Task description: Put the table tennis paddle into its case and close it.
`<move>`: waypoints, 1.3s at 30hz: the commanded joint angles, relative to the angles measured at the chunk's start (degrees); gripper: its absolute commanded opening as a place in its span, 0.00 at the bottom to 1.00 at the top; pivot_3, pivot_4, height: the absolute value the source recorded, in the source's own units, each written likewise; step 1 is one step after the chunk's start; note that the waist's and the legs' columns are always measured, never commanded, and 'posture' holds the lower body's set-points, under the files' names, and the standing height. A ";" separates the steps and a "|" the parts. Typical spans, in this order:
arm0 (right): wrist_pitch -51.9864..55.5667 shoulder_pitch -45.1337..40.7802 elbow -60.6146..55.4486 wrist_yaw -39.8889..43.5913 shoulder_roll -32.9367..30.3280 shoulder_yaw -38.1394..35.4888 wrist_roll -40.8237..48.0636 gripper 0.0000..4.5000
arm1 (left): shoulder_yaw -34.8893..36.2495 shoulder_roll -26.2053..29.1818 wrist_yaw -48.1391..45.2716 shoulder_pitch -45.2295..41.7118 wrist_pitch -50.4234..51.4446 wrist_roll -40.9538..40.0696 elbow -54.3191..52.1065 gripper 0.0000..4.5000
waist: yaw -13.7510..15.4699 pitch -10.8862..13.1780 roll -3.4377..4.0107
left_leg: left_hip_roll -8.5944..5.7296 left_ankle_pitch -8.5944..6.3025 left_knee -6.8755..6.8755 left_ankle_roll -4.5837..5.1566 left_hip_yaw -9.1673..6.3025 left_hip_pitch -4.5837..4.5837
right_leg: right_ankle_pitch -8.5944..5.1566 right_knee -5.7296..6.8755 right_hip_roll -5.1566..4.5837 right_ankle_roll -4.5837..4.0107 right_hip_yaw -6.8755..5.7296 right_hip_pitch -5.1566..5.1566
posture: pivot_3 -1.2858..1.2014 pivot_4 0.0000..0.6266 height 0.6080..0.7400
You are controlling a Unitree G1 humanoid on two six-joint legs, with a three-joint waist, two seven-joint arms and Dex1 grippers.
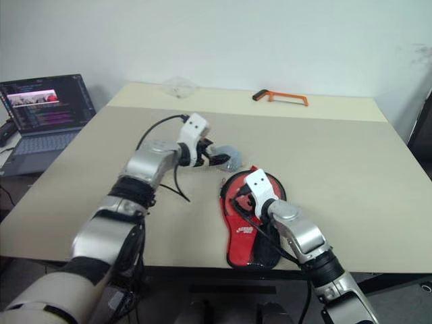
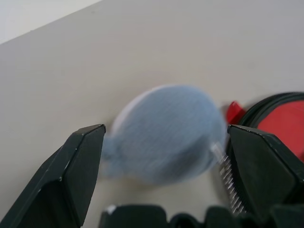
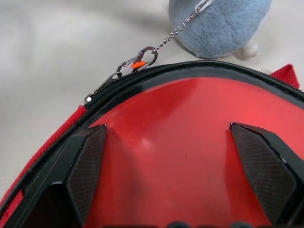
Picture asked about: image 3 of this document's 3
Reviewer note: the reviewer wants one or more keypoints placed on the metal carabiner clip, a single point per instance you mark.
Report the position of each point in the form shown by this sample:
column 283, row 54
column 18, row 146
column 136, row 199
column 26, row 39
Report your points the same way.
column 138, row 64

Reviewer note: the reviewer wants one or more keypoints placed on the red table tennis paddle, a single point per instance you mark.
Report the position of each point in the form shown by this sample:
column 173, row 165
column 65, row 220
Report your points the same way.
column 171, row 142

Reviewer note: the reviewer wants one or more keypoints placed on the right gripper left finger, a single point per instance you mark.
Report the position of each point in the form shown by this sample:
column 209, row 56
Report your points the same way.
column 80, row 171

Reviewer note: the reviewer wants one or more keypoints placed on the black red paddle case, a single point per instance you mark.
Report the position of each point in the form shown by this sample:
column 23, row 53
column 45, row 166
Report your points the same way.
column 78, row 116

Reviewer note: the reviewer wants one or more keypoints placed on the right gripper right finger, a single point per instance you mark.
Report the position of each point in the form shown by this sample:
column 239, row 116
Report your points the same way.
column 270, row 166

